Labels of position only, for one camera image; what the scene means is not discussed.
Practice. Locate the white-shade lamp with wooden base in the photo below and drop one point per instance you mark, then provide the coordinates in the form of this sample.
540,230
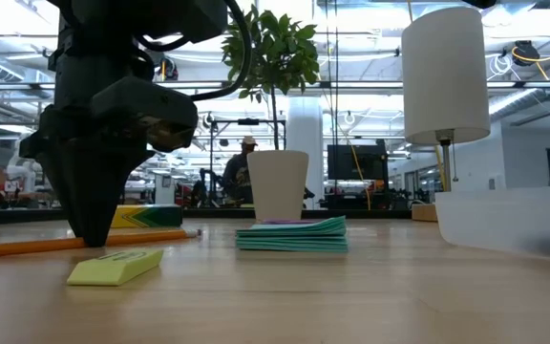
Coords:
444,71

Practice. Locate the yellow-green neon eraser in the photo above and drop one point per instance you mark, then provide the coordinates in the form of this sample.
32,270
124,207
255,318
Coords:
112,267

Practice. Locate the person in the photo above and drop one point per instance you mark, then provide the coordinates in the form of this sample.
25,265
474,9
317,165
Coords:
237,174

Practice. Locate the clear pencil case purple lid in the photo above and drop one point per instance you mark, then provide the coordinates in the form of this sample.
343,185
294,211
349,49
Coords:
509,224

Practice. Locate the yellow green crayon box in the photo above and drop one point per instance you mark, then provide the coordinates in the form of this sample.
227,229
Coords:
148,216

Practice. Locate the teal sticky note pad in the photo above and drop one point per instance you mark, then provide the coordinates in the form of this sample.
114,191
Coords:
294,236

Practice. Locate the small green leafy tree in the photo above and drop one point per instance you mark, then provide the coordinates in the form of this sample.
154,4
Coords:
275,48

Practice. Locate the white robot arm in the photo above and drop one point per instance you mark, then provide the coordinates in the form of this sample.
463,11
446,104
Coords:
22,172

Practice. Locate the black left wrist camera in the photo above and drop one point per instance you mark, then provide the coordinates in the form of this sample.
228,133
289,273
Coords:
151,114

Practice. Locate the black monitor screen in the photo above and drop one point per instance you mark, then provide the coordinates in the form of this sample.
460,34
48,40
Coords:
357,162

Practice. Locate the orange pencil with eraser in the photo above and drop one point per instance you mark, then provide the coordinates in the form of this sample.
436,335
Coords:
151,236

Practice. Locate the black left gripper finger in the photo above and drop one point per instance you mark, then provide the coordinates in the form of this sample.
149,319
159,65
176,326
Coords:
122,181
77,191

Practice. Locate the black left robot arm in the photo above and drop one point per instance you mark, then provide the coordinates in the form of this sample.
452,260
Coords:
136,19

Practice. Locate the white plant pot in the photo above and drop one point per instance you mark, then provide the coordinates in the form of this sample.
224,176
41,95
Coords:
277,186

